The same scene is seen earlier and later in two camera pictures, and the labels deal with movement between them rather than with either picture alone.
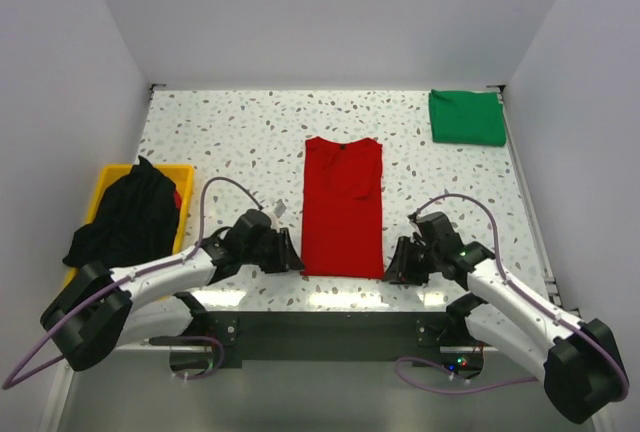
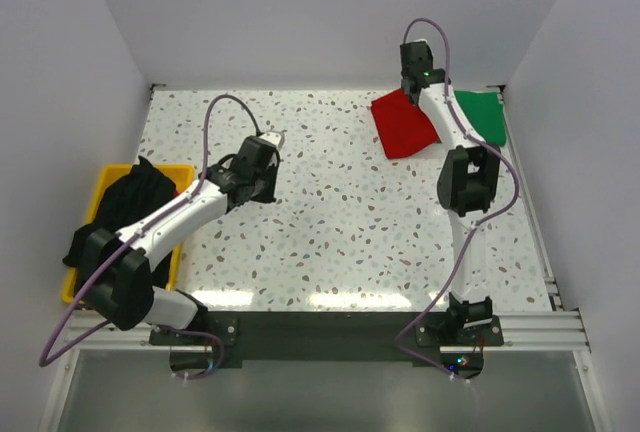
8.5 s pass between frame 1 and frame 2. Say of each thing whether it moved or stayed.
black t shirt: stayed
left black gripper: moved
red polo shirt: moved
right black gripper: moved
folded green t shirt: stayed
